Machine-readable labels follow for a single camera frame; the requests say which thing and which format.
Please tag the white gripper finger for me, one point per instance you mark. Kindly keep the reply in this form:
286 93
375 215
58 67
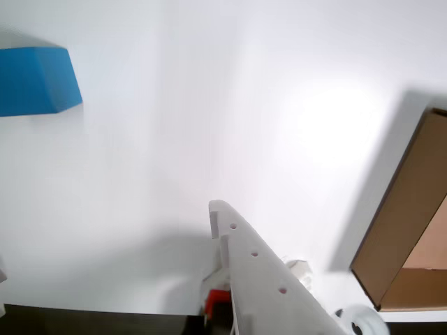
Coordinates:
2 272
265 289

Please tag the blue cube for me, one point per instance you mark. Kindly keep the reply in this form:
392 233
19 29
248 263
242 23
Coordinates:
31 80

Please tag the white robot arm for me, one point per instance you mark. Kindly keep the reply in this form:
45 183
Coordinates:
216 277

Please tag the brown cardboard box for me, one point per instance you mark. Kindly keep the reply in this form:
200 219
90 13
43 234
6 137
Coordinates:
408 223

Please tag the red black controller board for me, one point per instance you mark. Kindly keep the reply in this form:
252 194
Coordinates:
217 300

